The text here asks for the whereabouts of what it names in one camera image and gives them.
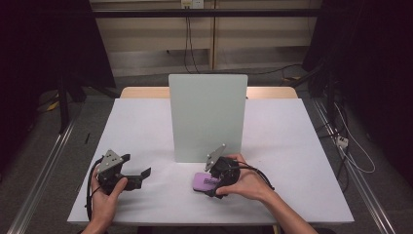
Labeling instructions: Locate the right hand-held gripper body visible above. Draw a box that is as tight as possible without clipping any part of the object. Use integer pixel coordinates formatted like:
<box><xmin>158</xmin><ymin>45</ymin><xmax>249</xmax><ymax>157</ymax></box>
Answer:
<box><xmin>204</xmin><ymin>143</ymin><xmax>242</xmax><ymax>186</ymax></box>

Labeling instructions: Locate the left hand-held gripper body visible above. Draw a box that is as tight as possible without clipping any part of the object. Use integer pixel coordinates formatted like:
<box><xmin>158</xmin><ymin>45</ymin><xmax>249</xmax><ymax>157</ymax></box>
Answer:
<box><xmin>95</xmin><ymin>149</ymin><xmax>144</xmax><ymax>196</ymax></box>

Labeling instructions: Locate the purple board eraser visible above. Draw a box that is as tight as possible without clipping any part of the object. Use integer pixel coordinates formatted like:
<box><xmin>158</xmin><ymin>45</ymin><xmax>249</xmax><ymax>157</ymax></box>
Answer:
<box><xmin>192</xmin><ymin>172</ymin><xmax>220</xmax><ymax>193</ymax></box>

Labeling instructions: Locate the white glass writing board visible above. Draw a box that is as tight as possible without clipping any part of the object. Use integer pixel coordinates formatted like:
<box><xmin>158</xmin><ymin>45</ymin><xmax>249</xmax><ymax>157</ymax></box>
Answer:
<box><xmin>168</xmin><ymin>73</ymin><xmax>248</xmax><ymax>164</ymax></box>

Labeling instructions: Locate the person's right hand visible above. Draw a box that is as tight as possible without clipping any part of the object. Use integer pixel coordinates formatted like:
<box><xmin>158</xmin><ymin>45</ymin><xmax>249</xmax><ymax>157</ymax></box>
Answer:
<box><xmin>216</xmin><ymin>153</ymin><xmax>276</xmax><ymax>201</ymax></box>

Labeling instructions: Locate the person's left hand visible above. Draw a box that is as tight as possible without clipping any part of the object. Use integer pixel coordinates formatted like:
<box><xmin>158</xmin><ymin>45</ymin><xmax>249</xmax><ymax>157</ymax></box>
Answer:
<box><xmin>90</xmin><ymin>169</ymin><xmax>129</xmax><ymax>225</ymax></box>

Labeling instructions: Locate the black metal stand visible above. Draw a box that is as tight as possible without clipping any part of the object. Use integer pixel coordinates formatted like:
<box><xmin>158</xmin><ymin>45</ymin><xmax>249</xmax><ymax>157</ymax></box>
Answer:
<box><xmin>56</xmin><ymin>72</ymin><xmax>86</xmax><ymax>135</ymax></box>
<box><xmin>287</xmin><ymin>61</ymin><xmax>340</xmax><ymax>126</ymax></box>

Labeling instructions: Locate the white power strip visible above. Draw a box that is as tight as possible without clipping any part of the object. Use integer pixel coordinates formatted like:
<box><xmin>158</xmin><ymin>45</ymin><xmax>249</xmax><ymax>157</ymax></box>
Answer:
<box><xmin>336</xmin><ymin>135</ymin><xmax>350</xmax><ymax>149</ymax></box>

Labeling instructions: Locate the dark curtain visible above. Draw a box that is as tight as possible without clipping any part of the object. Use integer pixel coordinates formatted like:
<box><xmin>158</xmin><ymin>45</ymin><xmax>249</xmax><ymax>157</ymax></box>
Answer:
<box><xmin>0</xmin><ymin>0</ymin><xmax>117</xmax><ymax>176</ymax></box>
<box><xmin>303</xmin><ymin>0</ymin><xmax>413</xmax><ymax>178</ymax></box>

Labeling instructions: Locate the black horizontal beam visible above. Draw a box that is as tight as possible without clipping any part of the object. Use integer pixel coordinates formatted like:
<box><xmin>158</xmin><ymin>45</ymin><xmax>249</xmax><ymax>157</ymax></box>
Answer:
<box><xmin>92</xmin><ymin>8</ymin><xmax>323</xmax><ymax>19</ymax></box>

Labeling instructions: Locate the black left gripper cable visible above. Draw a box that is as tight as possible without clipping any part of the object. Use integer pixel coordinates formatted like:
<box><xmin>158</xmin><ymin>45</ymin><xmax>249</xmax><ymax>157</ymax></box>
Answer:
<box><xmin>85</xmin><ymin>157</ymin><xmax>105</xmax><ymax>222</ymax></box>

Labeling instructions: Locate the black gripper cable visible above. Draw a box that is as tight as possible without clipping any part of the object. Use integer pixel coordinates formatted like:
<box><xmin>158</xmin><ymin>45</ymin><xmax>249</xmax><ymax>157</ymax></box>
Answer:
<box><xmin>85</xmin><ymin>157</ymin><xmax>105</xmax><ymax>222</ymax></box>
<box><xmin>233</xmin><ymin>160</ymin><xmax>276</xmax><ymax>191</ymax></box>

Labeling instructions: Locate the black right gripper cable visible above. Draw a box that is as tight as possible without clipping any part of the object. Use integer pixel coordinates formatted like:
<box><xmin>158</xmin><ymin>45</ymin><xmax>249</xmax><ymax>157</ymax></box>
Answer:
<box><xmin>233</xmin><ymin>160</ymin><xmax>276</xmax><ymax>191</ymax></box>

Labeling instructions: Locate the aluminium floor rail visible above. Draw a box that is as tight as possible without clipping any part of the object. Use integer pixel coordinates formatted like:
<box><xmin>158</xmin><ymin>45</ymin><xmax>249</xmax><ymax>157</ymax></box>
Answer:
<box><xmin>311</xmin><ymin>97</ymin><xmax>397</xmax><ymax>234</ymax></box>
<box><xmin>6</xmin><ymin>97</ymin><xmax>86</xmax><ymax>234</ymax></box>

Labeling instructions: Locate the black wall cable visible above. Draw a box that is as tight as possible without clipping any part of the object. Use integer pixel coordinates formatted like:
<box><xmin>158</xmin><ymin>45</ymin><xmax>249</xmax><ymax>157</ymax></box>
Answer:
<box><xmin>183</xmin><ymin>8</ymin><xmax>190</xmax><ymax>65</ymax></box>
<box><xmin>188</xmin><ymin>16</ymin><xmax>201</xmax><ymax>74</ymax></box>

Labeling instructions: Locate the white floor cable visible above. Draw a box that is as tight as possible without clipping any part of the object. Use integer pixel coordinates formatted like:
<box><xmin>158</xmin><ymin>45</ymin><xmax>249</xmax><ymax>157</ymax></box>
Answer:
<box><xmin>333</xmin><ymin>101</ymin><xmax>377</xmax><ymax>175</ymax></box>

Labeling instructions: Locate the white wall socket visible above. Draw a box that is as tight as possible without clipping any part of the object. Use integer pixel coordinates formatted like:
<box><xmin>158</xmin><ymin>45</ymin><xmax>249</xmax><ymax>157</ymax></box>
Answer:
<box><xmin>180</xmin><ymin>0</ymin><xmax>206</xmax><ymax>10</ymax></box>

